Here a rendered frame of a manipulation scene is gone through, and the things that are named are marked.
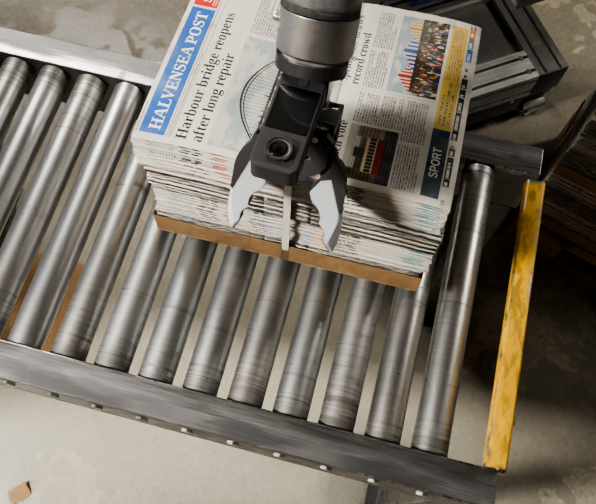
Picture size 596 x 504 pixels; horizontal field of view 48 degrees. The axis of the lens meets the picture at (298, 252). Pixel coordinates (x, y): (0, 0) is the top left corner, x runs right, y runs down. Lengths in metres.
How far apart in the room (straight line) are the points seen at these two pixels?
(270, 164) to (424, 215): 0.24
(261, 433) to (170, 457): 0.84
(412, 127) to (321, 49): 0.21
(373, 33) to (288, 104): 0.29
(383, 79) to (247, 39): 0.18
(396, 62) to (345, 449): 0.50
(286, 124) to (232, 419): 0.45
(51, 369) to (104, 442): 0.81
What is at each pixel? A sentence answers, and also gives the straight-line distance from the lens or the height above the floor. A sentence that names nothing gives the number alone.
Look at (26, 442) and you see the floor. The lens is 1.85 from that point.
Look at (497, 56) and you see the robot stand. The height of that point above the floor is 0.21.
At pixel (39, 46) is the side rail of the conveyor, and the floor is 0.80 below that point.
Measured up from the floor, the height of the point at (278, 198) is 0.99.
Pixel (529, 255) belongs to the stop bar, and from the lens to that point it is 1.03.
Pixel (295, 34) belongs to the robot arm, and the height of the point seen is 1.23.
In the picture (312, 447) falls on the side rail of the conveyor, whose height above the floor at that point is 0.80.
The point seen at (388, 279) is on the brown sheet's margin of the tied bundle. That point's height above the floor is 0.85.
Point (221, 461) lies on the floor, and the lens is 1.73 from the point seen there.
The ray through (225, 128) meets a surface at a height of 1.05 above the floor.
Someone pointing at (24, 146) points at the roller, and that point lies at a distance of 1.15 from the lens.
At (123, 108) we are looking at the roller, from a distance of 1.14.
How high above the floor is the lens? 1.72
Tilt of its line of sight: 68 degrees down
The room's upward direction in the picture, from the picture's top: 2 degrees clockwise
